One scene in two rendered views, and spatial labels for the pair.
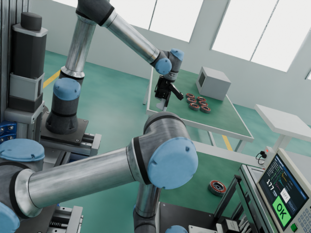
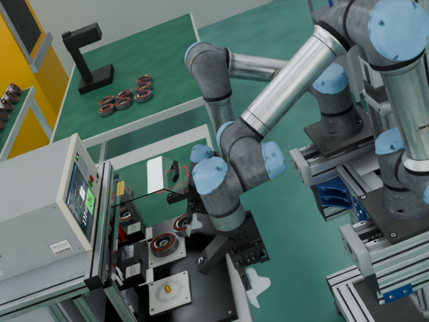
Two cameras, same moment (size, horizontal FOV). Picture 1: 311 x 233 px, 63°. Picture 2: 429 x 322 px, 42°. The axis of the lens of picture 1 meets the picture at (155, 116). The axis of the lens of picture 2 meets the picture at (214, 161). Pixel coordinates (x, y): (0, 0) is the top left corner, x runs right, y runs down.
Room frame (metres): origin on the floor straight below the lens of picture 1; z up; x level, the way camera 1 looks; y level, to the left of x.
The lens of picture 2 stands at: (2.29, 0.21, 2.08)
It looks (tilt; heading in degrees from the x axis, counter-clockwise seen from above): 30 degrees down; 192
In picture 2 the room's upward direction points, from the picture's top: 22 degrees counter-clockwise
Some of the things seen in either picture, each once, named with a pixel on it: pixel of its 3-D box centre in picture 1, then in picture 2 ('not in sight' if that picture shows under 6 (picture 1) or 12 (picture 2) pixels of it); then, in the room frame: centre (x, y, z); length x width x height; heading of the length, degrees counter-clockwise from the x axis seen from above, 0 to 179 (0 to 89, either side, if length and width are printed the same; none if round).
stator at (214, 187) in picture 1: (217, 187); not in sight; (1.30, -0.52, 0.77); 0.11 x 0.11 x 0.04
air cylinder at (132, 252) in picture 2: not in sight; (130, 257); (0.64, -0.58, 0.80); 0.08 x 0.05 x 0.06; 7
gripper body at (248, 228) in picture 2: (164, 87); (241, 240); (1.32, 0.00, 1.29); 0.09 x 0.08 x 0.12; 101
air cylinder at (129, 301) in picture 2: not in sight; (129, 301); (0.88, -0.55, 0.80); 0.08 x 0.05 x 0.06; 7
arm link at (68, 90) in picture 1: (66, 95); (401, 154); (1.04, 0.43, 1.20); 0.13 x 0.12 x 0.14; 19
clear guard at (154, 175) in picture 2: not in sight; (139, 186); (0.54, -0.46, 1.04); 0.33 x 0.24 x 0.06; 97
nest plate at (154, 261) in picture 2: not in sight; (166, 248); (0.62, -0.44, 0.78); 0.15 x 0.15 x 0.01; 7
